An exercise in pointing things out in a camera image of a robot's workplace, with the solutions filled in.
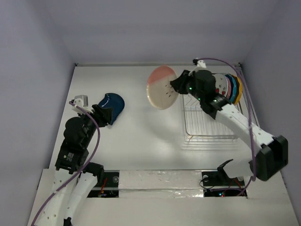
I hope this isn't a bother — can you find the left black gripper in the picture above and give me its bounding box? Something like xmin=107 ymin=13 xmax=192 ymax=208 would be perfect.
xmin=79 ymin=103 xmax=112 ymax=145

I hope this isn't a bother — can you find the dark blue plate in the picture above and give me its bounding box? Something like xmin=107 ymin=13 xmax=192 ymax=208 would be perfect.
xmin=98 ymin=93 xmax=125 ymax=125

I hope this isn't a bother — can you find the pink and cream plate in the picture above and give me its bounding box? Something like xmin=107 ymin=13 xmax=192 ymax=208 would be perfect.
xmin=146 ymin=65 xmax=178 ymax=110

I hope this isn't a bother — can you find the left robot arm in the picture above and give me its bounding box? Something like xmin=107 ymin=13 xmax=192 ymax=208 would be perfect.
xmin=31 ymin=103 xmax=113 ymax=226

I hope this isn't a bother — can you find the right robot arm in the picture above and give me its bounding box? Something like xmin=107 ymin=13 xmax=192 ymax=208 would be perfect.
xmin=170 ymin=70 xmax=288 ymax=185

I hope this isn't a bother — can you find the white patterned plate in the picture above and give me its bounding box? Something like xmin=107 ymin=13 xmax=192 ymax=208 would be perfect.
xmin=213 ymin=73 xmax=228 ymax=97

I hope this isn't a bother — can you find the teal blue plate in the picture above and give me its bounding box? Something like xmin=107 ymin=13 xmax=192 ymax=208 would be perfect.
xmin=226 ymin=74 xmax=237 ymax=103

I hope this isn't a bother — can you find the yellow plate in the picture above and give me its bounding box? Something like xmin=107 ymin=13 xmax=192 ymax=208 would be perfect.
xmin=234 ymin=76 xmax=243 ymax=105

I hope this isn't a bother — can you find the silver foil strip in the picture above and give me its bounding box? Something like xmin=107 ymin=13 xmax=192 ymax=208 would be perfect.
xmin=118 ymin=170 xmax=204 ymax=199

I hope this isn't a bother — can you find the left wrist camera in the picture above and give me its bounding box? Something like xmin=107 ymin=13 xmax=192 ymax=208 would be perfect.
xmin=71 ymin=95 xmax=91 ymax=114

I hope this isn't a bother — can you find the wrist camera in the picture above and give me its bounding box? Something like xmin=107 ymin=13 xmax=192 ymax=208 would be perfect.
xmin=71 ymin=95 xmax=91 ymax=114
xmin=193 ymin=58 xmax=207 ymax=70

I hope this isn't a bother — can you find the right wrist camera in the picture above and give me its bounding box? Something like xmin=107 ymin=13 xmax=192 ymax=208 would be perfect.
xmin=193 ymin=58 xmax=207 ymax=70

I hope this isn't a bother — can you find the wire dish rack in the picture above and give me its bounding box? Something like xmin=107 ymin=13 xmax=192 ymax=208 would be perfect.
xmin=182 ymin=95 xmax=238 ymax=143

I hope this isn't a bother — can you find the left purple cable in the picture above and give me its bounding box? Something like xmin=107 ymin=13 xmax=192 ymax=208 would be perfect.
xmin=32 ymin=101 xmax=101 ymax=226

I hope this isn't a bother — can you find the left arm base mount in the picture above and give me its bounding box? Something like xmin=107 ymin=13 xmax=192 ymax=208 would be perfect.
xmin=87 ymin=171 xmax=119 ymax=198

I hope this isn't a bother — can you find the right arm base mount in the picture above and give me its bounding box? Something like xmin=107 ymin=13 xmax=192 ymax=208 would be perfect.
xmin=199 ymin=171 xmax=245 ymax=197

